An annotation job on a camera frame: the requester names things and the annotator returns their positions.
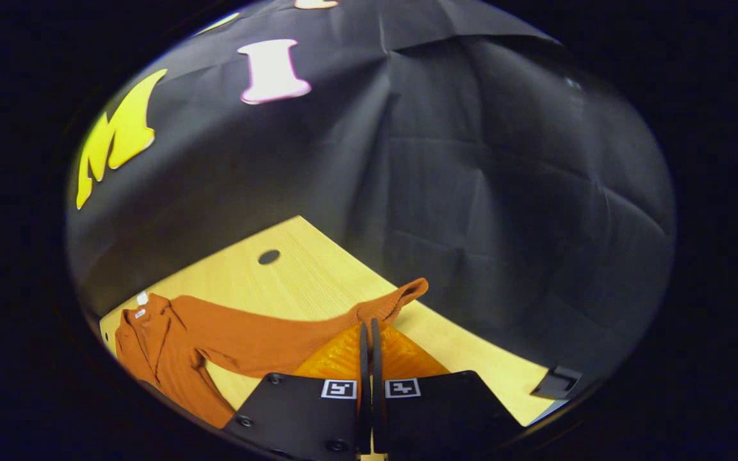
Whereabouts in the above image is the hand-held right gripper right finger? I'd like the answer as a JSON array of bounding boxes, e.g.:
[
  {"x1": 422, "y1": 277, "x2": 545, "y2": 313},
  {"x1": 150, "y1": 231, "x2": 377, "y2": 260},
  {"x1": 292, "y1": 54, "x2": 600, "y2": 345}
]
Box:
[{"x1": 370, "y1": 318, "x2": 529, "y2": 458}]

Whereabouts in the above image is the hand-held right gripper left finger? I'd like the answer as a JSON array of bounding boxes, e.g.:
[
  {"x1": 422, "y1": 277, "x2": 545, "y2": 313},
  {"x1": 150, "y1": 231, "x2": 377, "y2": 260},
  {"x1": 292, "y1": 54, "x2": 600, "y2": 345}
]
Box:
[{"x1": 223, "y1": 322, "x2": 370, "y2": 459}]

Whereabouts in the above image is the orange knit garment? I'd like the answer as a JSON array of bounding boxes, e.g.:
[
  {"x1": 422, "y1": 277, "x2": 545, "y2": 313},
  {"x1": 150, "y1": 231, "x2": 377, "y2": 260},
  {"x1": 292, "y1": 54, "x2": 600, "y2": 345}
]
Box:
[{"x1": 115, "y1": 277, "x2": 429, "y2": 430}]

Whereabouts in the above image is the black backdrop cloth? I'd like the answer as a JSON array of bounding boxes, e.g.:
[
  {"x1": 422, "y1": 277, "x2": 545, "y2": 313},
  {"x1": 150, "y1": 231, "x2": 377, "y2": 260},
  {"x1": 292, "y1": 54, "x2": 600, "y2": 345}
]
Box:
[{"x1": 65, "y1": 0, "x2": 676, "y2": 410}]

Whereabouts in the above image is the black table corner bracket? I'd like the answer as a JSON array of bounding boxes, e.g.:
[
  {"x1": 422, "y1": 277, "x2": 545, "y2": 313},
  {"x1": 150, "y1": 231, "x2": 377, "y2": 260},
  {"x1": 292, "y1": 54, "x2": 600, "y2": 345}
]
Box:
[{"x1": 531, "y1": 365, "x2": 582, "y2": 401}]

